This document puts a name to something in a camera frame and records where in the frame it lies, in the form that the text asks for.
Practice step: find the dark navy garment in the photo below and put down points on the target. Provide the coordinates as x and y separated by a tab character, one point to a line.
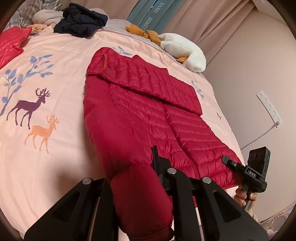
80	21

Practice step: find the white goose plush toy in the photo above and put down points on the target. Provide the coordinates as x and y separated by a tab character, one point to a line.
183	50

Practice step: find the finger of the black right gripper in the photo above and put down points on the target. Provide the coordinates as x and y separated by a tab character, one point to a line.
238	167

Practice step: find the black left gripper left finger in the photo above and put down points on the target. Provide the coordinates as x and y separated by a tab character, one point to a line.
86	212

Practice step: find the plaid grey pillow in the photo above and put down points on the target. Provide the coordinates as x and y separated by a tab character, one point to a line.
24	14

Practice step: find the black camera box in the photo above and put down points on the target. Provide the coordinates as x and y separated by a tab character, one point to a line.
258	160

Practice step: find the pink deer print duvet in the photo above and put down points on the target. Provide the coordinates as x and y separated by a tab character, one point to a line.
45	150

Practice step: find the right hand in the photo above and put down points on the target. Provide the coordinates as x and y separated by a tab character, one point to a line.
241	197

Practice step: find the teal hanging banner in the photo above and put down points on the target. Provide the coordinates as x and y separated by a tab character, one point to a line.
153	15

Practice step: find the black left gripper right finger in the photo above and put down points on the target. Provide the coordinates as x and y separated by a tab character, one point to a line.
202	210

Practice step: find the small orange plush toy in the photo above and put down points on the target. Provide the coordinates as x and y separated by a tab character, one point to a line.
36	28

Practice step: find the white wall power strip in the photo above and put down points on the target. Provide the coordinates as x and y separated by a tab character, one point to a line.
269	108

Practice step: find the red down jacket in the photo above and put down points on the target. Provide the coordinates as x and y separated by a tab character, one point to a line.
131	106
11	40

